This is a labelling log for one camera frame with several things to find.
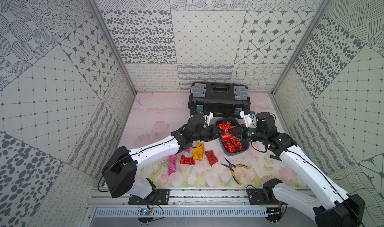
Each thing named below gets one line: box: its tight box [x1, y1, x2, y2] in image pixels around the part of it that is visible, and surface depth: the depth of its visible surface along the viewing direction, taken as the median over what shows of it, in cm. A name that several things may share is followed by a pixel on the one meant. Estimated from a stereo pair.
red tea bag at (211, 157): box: [205, 149, 218, 167], surface depth 87 cm
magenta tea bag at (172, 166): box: [168, 154, 177, 176], surface depth 83 cm
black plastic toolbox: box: [188, 82, 251, 118], surface depth 98 cm
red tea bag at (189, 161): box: [180, 154, 196, 165], surface depth 85 cm
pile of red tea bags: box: [217, 121, 245, 154], surface depth 90 cm
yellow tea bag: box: [192, 141, 204, 162], surface depth 88 cm
